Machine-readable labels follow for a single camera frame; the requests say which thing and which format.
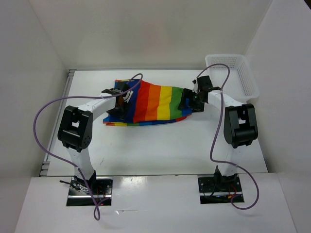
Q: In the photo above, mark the white plastic basket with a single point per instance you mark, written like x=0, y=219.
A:
x=234, y=72

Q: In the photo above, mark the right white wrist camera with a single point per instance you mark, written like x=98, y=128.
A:
x=195, y=86

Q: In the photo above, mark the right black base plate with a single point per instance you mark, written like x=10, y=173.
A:
x=212, y=193

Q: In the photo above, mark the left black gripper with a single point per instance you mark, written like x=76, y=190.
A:
x=121, y=114

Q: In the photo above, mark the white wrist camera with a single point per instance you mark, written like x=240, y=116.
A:
x=127, y=96
x=195, y=86

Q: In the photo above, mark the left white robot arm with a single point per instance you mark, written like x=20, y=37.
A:
x=76, y=127

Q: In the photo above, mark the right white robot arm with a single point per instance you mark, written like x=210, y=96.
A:
x=237, y=121

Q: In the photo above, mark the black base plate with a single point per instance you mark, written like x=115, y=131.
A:
x=212, y=193
x=78, y=194

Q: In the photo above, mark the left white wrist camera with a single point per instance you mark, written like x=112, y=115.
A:
x=127, y=96

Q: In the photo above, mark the rainbow striped shorts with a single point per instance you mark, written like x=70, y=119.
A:
x=153, y=105

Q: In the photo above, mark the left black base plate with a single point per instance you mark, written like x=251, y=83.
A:
x=78, y=194

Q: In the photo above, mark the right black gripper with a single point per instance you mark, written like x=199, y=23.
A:
x=188, y=93

